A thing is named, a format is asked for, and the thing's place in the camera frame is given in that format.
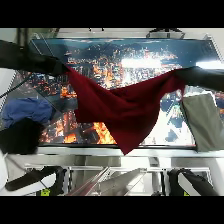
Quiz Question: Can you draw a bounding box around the black garment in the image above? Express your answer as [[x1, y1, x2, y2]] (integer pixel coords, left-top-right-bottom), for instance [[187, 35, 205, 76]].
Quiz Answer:
[[0, 117, 46, 156]]

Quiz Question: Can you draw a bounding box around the silver frame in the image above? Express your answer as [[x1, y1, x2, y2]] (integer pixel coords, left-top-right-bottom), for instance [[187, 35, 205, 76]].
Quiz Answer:
[[5, 145, 224, 197]]

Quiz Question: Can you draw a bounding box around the blue garment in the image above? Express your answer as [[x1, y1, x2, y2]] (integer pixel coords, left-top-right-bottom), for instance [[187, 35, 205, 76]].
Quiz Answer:
[[1, 97, 56, 130]]

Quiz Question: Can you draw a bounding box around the dark red garment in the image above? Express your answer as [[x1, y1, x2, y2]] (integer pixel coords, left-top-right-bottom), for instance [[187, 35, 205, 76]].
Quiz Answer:
[[66, 65, 187, 157]]

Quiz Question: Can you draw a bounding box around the black cable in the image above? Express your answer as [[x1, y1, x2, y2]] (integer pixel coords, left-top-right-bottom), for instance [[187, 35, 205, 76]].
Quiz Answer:
[[0, 73, 32, 100]]

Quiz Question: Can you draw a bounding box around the grey-green garment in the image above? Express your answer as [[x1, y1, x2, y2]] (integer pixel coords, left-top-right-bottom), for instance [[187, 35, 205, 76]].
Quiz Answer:
[[181, 92, 224, 153]]

